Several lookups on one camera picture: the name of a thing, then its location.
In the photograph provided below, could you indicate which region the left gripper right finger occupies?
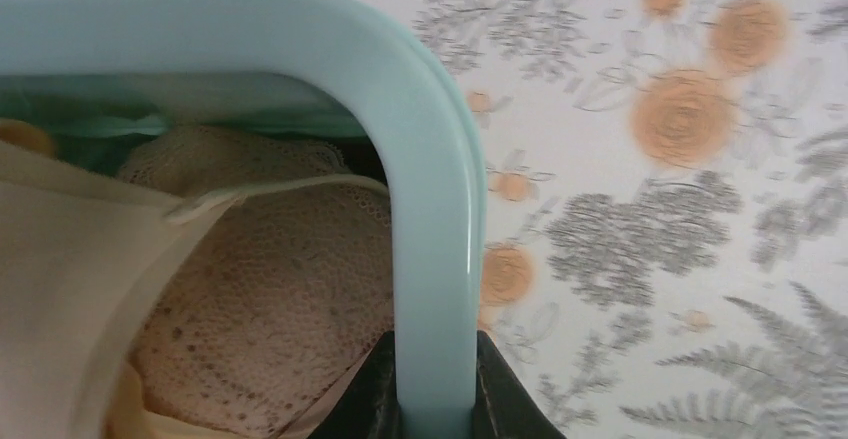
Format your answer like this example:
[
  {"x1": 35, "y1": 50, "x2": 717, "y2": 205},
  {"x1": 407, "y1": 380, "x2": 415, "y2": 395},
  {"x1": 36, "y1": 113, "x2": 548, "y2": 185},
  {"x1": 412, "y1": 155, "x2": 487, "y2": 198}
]
[{"x1": 472, "y1": 330, "x2": 566, "y2": 439}]

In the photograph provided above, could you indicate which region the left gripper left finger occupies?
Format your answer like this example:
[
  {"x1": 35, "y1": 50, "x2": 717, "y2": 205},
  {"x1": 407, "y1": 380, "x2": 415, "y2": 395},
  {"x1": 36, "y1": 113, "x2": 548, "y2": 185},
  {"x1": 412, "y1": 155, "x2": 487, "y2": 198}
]
[{"x1": 308, "y1": 331, "x2": 401, "y2": 439}]

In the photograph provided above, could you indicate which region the teal plastic bin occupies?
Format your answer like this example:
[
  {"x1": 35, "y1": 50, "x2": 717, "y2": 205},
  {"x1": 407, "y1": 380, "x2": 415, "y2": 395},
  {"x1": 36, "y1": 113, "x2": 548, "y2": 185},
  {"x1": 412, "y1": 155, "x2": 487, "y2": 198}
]
[{"x1": 1, "y1": 0, "x2": 487, "y2": 438}]

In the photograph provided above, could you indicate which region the beige bra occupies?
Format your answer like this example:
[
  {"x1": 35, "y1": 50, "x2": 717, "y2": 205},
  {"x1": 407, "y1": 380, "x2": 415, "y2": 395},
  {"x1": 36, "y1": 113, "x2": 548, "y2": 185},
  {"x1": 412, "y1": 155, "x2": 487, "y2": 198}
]
[{"x1": 1, "y1": 125, "x2": 394, "y2": 438}]

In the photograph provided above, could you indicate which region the floral table mat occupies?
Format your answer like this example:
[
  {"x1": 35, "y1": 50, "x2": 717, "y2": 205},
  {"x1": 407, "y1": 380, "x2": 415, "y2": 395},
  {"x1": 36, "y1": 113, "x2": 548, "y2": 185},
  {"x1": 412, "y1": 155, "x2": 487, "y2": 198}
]
[{"x1": 0, "y1": 0, "x2": 848, "y2": 439}]

